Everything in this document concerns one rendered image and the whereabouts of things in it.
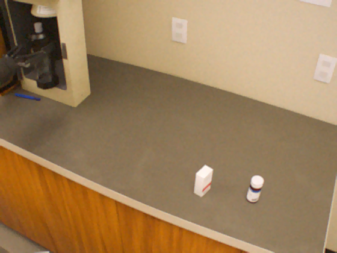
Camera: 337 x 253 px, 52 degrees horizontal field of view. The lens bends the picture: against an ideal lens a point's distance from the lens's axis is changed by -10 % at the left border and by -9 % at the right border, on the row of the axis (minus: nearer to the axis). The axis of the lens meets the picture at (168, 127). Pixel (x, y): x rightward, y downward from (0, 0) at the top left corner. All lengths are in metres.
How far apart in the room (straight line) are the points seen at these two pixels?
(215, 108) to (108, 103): 0.43
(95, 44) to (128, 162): 0.81
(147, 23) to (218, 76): 0.39
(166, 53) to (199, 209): 0.81
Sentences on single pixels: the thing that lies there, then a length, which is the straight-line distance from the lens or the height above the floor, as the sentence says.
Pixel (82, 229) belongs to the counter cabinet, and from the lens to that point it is 1.61.
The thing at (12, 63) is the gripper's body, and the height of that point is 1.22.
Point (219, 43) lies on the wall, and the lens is 1.56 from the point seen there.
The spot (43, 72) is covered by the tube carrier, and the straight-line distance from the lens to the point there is 1.48.
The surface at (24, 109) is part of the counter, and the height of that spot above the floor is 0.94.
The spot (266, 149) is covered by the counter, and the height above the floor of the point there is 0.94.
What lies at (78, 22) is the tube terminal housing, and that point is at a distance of 1.41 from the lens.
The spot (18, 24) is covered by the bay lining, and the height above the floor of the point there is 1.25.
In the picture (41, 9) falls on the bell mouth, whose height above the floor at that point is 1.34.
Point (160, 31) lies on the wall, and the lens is 1.65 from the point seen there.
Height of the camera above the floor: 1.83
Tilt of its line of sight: 40 degrees down
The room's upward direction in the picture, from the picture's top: 2 degrees clockwise
